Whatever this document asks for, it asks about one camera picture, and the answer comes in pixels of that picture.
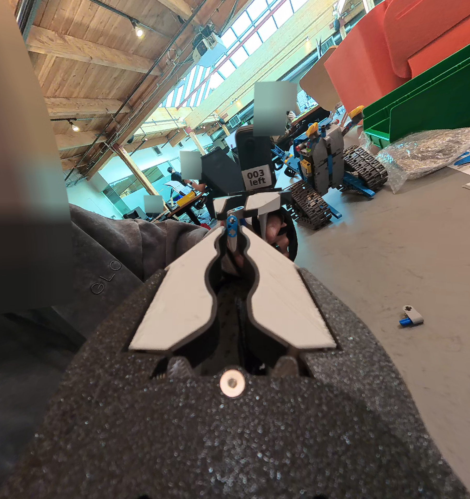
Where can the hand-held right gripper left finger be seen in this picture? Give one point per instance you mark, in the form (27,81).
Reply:
(176,308)

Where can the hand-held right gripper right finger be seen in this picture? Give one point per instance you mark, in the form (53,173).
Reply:
(293,308)

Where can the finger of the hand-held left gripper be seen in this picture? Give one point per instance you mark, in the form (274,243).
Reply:
(227,204)
(264,202)

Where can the grey connector piece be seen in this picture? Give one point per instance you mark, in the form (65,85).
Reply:
(235,212)
(414,314)

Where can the blue two-hole beam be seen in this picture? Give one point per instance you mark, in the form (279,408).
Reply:
(231,227)

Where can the person's left forearm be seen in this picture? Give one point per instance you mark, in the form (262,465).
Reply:
(141,249)

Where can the grey desk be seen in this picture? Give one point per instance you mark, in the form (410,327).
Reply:
(395,253)

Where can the person's left hand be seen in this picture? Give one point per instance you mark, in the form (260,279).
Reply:
(276,230)

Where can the black office chair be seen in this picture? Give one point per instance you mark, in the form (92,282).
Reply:
(219,171)

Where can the blue toy robot model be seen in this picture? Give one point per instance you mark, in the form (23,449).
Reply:
(324,156)

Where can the skylight window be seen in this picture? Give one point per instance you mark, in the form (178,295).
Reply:
(235,39)

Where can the ceiling speaker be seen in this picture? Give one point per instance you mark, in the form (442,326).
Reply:
(205,41)

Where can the orange felt bag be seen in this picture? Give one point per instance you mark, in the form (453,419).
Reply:
(375,58)

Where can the clear plastic bag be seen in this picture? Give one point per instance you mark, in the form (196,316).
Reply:
(426,156)

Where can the ceiling light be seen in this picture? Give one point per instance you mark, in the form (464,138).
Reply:
(139,32)
(75,127)

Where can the green storage bin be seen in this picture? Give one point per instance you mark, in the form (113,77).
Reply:
(434,101)

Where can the blue sticker sheet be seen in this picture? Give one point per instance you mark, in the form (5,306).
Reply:
(467,161)

